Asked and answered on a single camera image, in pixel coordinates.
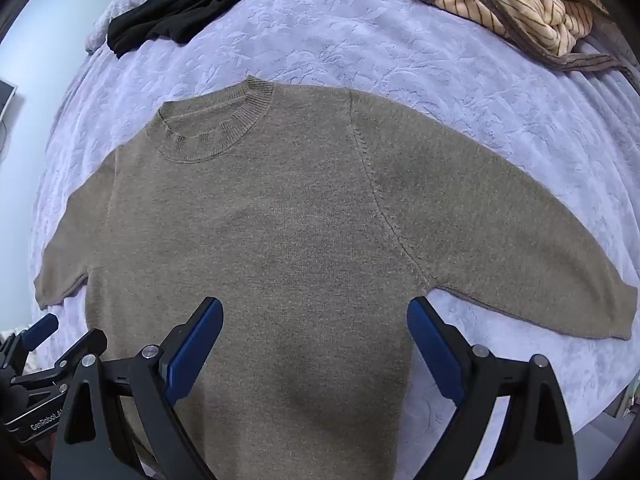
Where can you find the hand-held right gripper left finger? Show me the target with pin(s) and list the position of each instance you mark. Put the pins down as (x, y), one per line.
(194, 345)

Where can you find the bed with lavender sheet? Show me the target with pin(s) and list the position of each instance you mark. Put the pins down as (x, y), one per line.
(360, 40)

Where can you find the cream striped garment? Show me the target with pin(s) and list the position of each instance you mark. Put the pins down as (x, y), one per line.
(525, 5)

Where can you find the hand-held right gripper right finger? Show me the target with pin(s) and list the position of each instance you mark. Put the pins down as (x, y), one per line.
(434, 345)

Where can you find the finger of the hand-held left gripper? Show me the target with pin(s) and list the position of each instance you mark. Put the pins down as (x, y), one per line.
(80, 349)
(41, 330)

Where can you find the black garment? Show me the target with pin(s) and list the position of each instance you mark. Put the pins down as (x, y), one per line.
(190, 5)

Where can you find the olive brown knit sweater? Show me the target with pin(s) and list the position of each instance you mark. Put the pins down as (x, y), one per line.
(300, 210)

